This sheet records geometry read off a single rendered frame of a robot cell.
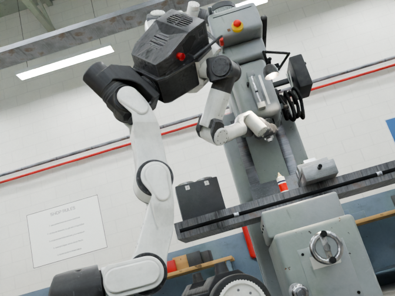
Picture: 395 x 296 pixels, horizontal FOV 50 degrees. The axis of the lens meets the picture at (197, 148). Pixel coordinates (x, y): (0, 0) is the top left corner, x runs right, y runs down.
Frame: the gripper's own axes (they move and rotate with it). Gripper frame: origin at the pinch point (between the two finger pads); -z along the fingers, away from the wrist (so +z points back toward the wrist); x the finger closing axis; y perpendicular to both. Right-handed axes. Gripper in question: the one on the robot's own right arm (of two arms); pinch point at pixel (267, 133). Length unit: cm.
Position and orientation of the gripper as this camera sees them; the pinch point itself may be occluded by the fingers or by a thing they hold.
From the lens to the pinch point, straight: 223.7
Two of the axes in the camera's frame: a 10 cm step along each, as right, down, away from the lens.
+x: -8.7, 3.6, 3.5
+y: 2.5, 9.1, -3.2
